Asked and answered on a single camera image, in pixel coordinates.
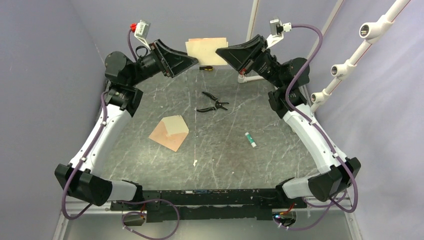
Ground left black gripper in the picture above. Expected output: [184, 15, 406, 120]
[128, 39, 199, 87]

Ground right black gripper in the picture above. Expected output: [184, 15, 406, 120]
[215, 35, 285, 89]

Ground brown paper letter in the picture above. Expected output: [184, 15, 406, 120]
[185, 37, 229, 66]

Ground brown paper envelope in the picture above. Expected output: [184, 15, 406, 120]
[148, 115, 189, 152]

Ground green white glue stick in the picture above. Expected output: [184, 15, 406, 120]
[244, 132, 257, 148]

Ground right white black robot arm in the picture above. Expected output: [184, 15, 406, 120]
[215, 35, 361, 208]

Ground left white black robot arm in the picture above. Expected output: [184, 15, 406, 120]
[54, 39, 199, 210]

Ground yellow black screwdriver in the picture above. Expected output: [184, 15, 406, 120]
[198, 65, 214, 71]

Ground black pliers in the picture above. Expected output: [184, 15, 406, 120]
[196, 91, 229, 113]

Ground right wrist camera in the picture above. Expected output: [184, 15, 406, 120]
[266, 18, 292, 49]

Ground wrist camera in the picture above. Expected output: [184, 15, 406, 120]
[266, 18, 292, 49]
[130, 20, 157, 50]

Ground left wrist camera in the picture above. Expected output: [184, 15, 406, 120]
[130, 20, 157, 50]

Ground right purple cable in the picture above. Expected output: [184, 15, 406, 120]
[273, 23, 360, 232]

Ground purple cable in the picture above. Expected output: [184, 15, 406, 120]
[60, 28, 181, 240]
[273, 23, 360, 232]

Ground white PVC pipe frame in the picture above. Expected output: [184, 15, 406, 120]
[237, 0, 411, 118]

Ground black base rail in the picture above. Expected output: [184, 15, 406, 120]
[110, 188, 307, 223]

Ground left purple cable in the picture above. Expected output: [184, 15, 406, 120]
[60, 28, 181, 240]

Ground aluminium frame rail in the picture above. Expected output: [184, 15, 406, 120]
[53, 198, 363, 240]

